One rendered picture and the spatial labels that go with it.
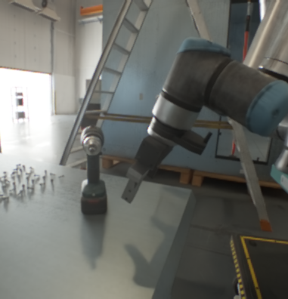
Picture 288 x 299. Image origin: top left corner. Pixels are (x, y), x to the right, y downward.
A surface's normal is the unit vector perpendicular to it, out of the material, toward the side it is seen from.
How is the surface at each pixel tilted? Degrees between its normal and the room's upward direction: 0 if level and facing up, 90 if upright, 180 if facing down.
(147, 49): 90
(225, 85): 88
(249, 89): 72
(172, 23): 90
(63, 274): 0
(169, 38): 90
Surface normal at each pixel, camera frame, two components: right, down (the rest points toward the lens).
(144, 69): -0.40, 0.19
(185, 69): -0.63, 0.13
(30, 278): 0.04, -0.97
